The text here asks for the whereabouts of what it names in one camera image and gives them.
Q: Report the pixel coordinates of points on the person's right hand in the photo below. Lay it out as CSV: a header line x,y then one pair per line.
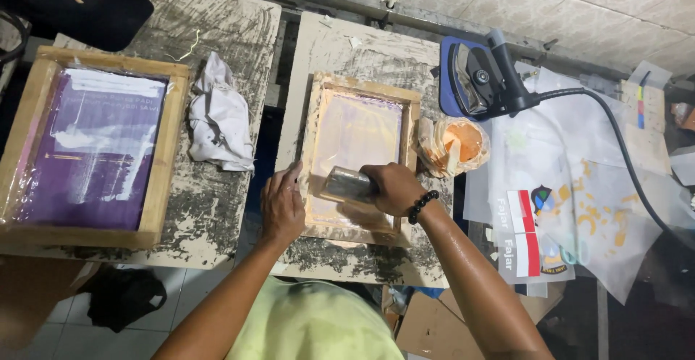
x,y
395,189

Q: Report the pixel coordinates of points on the person's left hand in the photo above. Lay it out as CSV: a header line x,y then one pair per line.
x,y
282,205

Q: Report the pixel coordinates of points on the person's right fingers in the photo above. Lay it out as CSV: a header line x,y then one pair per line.
x,y
373,183

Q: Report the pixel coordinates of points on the ink-stained squeegee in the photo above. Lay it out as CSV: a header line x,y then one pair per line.
x,y
347,185

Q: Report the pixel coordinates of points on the small wooden screen printing frame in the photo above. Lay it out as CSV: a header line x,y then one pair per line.
x,y
361,153

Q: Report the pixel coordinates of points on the orange ink plastic container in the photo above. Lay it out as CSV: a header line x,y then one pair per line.
x,y
455,145

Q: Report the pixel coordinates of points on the worn printing board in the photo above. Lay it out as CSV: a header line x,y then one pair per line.
x,y
374,56
228,197

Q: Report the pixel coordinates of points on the blue iron rest pad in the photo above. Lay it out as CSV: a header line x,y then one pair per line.
x,y
446,77

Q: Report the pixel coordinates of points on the person's light green shirt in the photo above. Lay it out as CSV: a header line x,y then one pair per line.
x,y
309,322

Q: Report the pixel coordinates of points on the black electric iron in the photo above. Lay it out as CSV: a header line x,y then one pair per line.
x,y
488,80

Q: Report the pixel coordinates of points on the red white printed sticker sheet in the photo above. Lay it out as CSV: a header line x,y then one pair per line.
x,y
524,235

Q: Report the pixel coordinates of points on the brown cardboard carton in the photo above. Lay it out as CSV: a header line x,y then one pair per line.
x,y
450,327

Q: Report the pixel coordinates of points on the white crumpled rag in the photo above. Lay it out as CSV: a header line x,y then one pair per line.
x,y
220,118

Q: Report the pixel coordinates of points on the heap of transfer film sheets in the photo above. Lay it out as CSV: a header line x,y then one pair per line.
x,y
586,186

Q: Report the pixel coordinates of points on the black cloth on floor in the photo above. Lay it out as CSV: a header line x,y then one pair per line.
x,y
122,297

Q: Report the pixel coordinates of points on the cardboard piece with colour strip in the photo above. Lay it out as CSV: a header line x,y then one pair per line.
x,y
649,126

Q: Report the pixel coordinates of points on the black cloth with gold print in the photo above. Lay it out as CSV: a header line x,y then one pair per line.
x,y
65,4

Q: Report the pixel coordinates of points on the brown cardboard sheet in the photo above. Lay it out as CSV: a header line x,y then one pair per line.
x,y
32,300

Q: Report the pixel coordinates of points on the large wooden purple screen frame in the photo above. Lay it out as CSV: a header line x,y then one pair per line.
x,y
92,148

